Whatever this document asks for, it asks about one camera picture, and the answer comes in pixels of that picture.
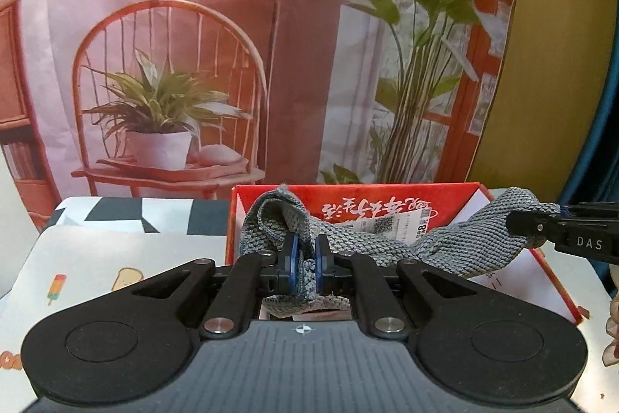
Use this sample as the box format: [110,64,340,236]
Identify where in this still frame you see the red strawberry cardboard box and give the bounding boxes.
[226,182,582,324]

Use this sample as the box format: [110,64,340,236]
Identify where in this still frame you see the grey knitted cloth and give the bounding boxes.
[239,185,560,319]

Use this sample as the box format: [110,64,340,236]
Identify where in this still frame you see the living room backdrop poster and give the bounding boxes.
[1,0,514,228]

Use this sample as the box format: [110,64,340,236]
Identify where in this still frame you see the person's hand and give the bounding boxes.
[602,295,619,367]

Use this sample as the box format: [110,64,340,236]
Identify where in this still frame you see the geometric patterned cloth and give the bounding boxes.
[44,196,230,236]

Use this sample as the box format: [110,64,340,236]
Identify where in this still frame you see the white cartoon bear table mat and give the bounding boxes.
[1,225,618,412]

